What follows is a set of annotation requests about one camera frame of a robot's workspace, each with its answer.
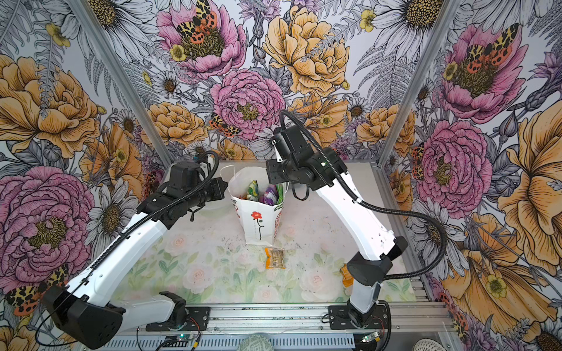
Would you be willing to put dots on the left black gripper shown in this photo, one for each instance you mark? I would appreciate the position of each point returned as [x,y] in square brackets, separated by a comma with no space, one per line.
[219,186]

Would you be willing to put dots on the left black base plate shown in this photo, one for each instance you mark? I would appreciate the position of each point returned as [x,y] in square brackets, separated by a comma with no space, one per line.
[191,319]

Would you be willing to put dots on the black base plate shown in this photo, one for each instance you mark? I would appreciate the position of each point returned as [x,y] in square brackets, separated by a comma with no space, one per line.
[191,319]
[346,317]

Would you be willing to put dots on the purple Foxs berries candy bag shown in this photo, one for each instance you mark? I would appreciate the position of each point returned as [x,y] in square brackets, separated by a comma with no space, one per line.
[270,196]

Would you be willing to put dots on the green Foxs candy bag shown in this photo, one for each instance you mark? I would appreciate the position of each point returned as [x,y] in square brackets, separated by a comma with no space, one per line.
[252,193]

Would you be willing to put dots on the green Lays chips bag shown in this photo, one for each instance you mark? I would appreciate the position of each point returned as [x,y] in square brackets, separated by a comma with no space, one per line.
[280,193]

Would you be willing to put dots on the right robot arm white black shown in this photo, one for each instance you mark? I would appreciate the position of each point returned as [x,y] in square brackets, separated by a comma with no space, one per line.
[325,173]

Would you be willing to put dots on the aluminium mounting rail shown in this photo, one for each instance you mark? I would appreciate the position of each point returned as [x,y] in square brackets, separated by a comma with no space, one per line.
[394,326]

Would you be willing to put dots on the white floral paper bag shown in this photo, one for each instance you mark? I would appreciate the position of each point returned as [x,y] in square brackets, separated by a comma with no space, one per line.
[259,221]

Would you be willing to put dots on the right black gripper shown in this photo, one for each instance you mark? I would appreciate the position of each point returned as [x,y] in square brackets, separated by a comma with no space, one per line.
[274,172]

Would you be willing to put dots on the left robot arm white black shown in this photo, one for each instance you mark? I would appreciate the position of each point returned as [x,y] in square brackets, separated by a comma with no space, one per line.
[83,308]

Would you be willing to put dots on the small tan snack packet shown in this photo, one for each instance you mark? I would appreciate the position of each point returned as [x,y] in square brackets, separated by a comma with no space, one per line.
[275,258]

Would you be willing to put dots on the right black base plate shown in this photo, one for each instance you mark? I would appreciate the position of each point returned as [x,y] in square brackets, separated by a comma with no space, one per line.
[346,317]

